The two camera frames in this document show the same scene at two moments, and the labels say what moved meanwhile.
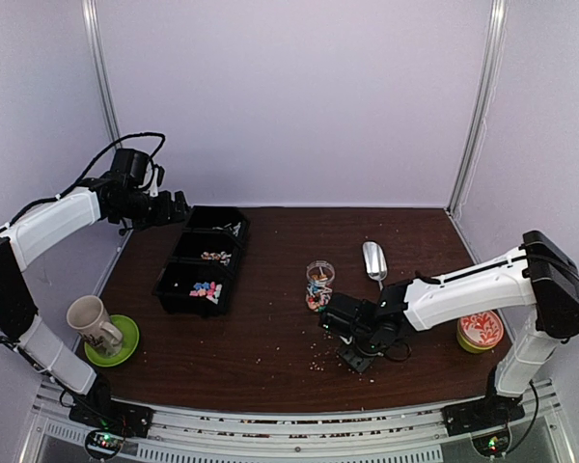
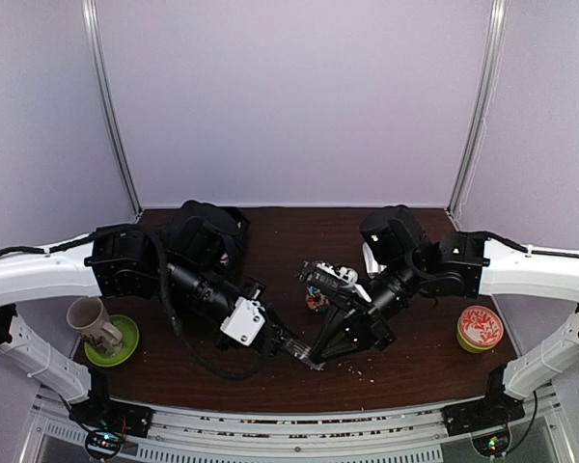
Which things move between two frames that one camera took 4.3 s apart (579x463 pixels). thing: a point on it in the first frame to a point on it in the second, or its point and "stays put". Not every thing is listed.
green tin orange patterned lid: (480, 333) stays put
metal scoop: (375, 261) stays put
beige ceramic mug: (87, 315) stays put
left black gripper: (165, 215) to (256, 288)
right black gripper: (357, 363) to (363, 325)
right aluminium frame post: (472, 148) stays put
